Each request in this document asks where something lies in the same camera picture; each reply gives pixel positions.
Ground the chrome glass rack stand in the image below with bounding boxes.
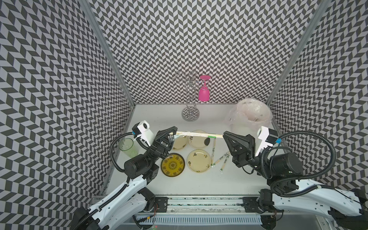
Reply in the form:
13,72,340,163
175,71,200,122

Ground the pink wine glass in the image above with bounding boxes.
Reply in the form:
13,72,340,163
198,75,211,102

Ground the yellow patterned plate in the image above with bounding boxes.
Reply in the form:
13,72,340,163
161,153,186,177

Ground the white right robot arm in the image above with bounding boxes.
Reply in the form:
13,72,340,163
223,126,368,230

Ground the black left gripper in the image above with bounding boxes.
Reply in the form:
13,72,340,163
143,126,176,167

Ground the green drinking glass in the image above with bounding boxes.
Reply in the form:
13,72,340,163
118,138,138,158

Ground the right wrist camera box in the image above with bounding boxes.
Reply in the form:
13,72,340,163
255,126,281,156

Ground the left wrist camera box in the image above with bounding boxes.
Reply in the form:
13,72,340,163
132,120,155,146

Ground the metal base rail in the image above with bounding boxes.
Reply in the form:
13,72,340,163
91,195,325,230

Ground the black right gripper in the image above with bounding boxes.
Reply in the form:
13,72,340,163
224,130,276,178

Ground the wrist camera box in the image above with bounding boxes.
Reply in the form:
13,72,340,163
132,120,155,146
255,126,281,156

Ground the cream plate left rear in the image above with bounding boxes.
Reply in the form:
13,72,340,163
172,136,188,150

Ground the white trash bin with bag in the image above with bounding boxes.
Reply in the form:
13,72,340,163
224,98,273,137

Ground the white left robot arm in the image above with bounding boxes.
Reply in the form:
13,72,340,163
70,121,177,230

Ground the cream plate with green patch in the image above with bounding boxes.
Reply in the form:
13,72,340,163
188,136,210,149

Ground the cream plate with red stamps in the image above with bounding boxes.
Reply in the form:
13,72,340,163
187,149,212,173

